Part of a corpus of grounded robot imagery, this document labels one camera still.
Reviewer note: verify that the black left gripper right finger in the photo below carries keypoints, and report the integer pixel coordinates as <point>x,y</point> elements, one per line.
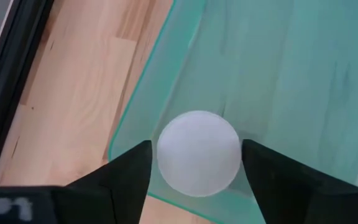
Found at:
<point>291,193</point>

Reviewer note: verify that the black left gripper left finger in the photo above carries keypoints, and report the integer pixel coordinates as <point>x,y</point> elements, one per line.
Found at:
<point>120,186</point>

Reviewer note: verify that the orange pill bottle white cap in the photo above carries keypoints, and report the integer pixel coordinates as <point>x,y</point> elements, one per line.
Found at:
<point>197,155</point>

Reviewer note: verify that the green translucent plastic basket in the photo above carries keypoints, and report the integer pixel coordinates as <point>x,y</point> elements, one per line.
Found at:
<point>259,77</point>

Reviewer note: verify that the black table frame rail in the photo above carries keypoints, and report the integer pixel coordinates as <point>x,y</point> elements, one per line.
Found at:
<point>8,68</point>

